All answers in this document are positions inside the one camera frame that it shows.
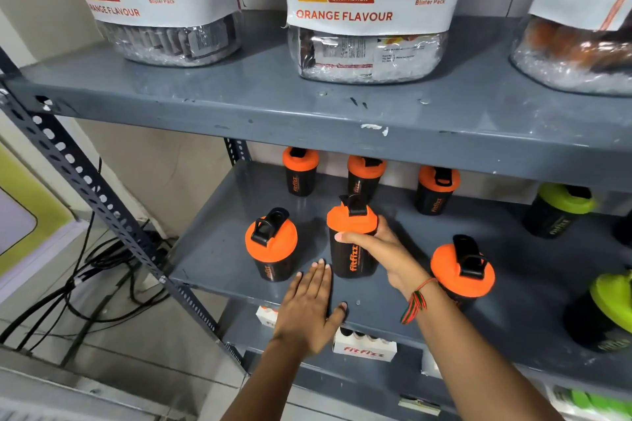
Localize person's left hand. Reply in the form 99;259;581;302
273;259;349;360

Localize person's right hand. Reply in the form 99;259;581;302
335;216;436;299

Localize black shaker bottle orange lid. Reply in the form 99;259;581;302
282;147;320;198
430;235;496;310
326;195;380;280
245;208;299;283
414;165;461;216
347;155;387;204

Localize person's right forearm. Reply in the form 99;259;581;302
402;282;561;421

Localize person's left forearm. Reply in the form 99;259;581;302
221;334;317;421

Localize white carton box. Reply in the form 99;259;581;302
255;306;279;329
332;327;398;363
421;349;442;379

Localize grey metal shelf board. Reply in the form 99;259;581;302
217;300;632;421
165;159;632;387
0;11;632;194

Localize white shelf label tag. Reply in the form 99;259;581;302
397;395;441;417

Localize black shaker bottle green lid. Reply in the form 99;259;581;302
522;183;597;240
563;270;632;355

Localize green packets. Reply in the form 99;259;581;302
548;386;632;421

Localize green and white board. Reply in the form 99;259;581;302
0;142;75;278

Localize red and green thread bracelet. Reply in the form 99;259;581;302
400;278;440;325

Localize grey slotted metal rack post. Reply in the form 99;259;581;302
0;48;248;372
224;138;252;165

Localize bundle of black cables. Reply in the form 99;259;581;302
0;157;178;352

